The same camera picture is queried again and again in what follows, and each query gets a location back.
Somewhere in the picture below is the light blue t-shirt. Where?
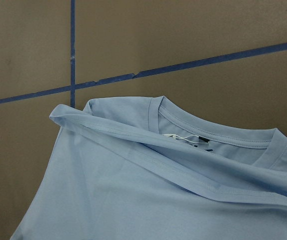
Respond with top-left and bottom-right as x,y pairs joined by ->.
12,96 -> 287,240

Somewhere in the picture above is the blue tape line lengthwise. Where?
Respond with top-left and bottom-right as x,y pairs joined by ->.
70,0 -> 76,108

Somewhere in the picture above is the blue tape line crosswise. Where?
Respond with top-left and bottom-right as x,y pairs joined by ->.
0,42 -> 287,105

